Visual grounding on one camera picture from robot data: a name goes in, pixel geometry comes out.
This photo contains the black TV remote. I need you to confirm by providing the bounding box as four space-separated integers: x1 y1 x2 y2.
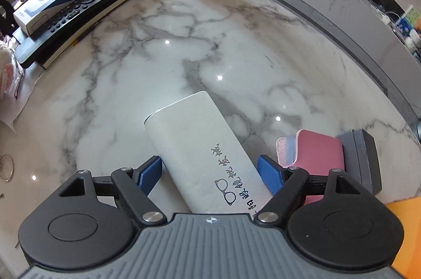
15 0 147 65

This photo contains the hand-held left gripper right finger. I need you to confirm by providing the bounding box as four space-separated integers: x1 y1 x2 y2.
253 155 363 227

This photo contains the white and blue box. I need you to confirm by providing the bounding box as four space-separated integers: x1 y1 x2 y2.
13 0 94 35

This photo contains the grey lidded box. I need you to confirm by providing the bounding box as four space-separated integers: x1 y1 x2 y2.
336 128 383 195

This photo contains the white glasses case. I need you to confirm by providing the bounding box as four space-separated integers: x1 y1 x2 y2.
144 90 274 214

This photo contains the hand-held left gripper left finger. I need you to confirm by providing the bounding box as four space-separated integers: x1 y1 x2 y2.
58 156 168 227

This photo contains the black book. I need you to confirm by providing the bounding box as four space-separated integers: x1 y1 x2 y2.
39 0 147 71

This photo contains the white paper sheet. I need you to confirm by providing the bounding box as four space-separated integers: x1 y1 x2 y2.
0 68 43 131

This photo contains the blue and green painting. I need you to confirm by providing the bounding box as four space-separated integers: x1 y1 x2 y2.
395 4 421 36

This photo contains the metal key ring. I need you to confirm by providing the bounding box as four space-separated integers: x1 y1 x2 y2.
0 154 14 181

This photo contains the orange cardboard box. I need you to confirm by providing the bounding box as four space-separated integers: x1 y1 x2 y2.
383 198 421 279

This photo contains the white knitted pot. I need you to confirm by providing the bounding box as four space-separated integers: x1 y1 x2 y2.
405 36 421 51

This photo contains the pink wallet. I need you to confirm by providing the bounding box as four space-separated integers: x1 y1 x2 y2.
275 129 344 207

